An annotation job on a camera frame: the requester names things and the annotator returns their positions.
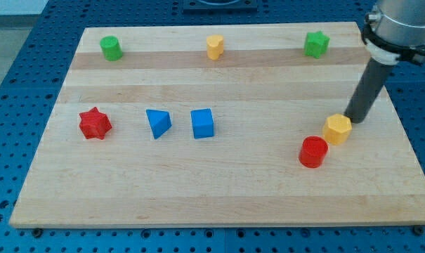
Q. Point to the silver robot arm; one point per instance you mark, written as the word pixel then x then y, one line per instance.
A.
pixel 394 31

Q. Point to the blue cube block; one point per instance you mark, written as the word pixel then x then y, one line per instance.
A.
pixel 202 123

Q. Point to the light wooden board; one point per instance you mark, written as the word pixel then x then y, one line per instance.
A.
pixel 265 96

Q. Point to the blue triangular prism block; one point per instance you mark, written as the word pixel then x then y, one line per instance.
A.
pixel 159 122

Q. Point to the yellow heart block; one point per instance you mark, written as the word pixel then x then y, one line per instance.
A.
pixel 215 46

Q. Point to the red cylinder block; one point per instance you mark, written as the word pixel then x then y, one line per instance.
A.
pixel 313 151

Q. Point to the red star block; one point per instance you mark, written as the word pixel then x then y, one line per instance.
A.
pixel 94 124

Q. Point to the yellow hexagon block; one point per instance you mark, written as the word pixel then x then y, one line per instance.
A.
pixel 337 129

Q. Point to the green cylinder block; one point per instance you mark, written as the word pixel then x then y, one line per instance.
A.
pixel 111 48

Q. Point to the green star block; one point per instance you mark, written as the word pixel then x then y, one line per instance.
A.
pixel 316 44

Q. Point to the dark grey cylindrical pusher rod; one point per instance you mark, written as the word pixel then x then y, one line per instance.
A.
pixel 367 90

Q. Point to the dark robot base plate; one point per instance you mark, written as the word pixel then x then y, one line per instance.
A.
pixel 193 6

